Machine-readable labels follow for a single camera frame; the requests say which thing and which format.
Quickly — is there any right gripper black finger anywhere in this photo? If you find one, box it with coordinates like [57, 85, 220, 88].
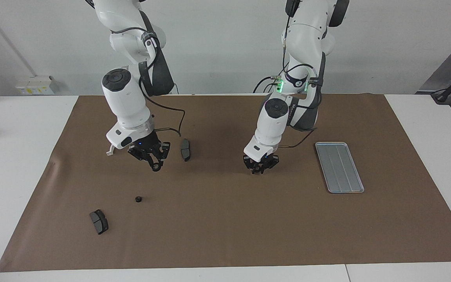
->
[157, 142, 170, 170]
[128, 148, 155, 170]

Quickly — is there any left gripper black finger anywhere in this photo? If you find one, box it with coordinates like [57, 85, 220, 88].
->
[260, 155, 280, 174]
[244, 156, 259, 174]

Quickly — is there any silver ribbed metal tray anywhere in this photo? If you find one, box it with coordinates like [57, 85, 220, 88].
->
[315, 142, 365, 194]

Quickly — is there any brown paper table mat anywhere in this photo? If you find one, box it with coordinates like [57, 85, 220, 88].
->
[0, 93, 451, 273]

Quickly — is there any short wide grey brake pad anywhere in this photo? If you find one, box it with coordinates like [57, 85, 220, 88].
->
[89, 209, 109, 235]

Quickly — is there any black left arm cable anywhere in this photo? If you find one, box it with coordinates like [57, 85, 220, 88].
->
[278, 0, 325, 149]

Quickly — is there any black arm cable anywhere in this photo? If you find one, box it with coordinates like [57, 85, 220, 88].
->
[278, 0, 325, 149]
[139, 27, 186, 137]

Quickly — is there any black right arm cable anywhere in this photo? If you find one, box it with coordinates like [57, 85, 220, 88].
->
[139, 27, 186, 137]

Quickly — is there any black left base cable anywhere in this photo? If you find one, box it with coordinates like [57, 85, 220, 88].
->
[253, 76, 280, 94]

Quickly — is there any white wall socket box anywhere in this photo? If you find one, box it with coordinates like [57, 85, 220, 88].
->
[15, 76, 60, 96]

